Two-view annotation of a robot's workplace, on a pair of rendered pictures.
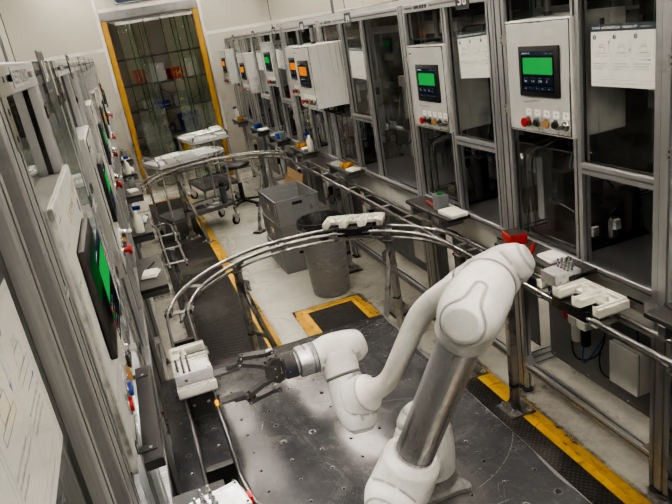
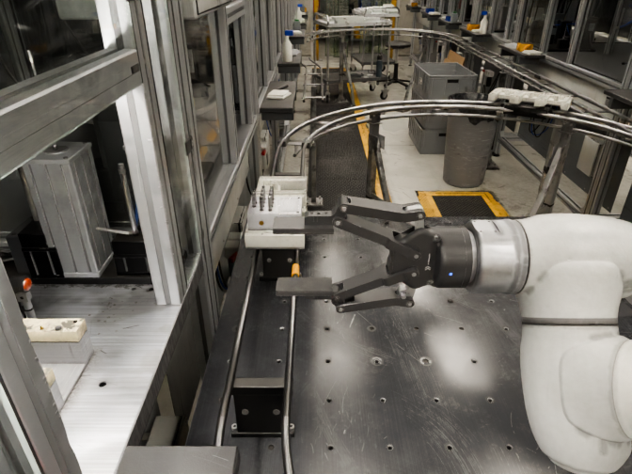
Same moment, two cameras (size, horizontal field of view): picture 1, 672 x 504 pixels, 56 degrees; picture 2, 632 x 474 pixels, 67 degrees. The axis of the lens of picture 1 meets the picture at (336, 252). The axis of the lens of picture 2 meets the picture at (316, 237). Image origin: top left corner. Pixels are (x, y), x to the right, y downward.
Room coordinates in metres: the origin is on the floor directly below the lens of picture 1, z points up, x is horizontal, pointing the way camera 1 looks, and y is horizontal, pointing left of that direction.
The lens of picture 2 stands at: (1.05, 0.20, 1.43)
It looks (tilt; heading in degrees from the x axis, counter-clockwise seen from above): 29 degrees down; 16
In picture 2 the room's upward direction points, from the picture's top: straight up
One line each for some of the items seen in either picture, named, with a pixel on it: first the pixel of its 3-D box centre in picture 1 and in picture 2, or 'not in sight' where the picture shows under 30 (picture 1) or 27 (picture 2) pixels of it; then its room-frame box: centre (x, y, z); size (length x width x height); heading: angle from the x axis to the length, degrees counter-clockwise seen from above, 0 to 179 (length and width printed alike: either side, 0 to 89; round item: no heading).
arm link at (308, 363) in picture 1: (305, 360); (487, 256); (1.59, 0.14, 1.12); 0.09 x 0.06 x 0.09; 16
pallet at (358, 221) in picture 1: (354, 224); (529, 103); (3.63, -0.14, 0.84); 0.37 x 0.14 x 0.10; 74
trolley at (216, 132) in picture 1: (210, 164); (374, 41); (8.38, 1.46, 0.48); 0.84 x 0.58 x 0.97; 24
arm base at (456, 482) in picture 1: (427, 470); not in sight; (1.54, -0.16, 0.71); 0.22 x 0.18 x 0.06; 16
